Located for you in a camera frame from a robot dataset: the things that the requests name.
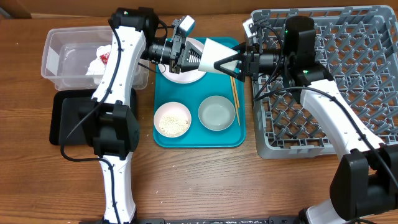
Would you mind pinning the grey-blue bowl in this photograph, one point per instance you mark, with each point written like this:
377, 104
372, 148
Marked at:
216, 113

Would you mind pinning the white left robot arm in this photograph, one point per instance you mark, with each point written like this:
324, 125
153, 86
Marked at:
107, 120

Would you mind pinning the large pink plate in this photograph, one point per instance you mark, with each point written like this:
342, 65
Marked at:
182, 77

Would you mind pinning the pile of rice grains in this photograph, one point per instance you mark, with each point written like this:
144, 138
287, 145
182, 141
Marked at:
172, 126

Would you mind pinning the clear plastic waste bin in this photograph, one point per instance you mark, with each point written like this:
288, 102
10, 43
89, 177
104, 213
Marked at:
68, 53

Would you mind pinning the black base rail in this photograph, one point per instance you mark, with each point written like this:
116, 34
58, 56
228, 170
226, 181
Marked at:
269, 220

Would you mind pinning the white napkin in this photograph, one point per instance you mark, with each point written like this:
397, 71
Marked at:
97, 68

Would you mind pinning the teal serving tray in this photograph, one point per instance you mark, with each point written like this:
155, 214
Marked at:
191, 95

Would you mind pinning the pale green cup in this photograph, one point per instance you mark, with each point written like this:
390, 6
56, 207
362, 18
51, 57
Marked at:
213, 52

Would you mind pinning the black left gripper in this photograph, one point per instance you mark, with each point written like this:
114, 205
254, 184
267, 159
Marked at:
186, 65

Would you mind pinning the grey dishwasher rack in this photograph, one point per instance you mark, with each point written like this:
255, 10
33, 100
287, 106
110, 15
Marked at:
359, 47

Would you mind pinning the black plastic tray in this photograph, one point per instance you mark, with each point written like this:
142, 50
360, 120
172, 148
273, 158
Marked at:
65, 115

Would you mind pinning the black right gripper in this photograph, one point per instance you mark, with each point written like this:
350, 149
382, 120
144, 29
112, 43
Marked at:
250, 58

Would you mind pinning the small pink bowl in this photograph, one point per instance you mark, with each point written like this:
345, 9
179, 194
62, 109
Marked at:
171, 109

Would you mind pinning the wooden chopstick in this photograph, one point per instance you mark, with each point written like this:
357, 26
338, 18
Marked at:
235, 95
237, 115

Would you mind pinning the red foil wrapper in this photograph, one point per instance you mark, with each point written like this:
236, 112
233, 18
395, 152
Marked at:
104, 58

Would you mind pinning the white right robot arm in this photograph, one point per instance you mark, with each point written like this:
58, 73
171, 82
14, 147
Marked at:
365, 182

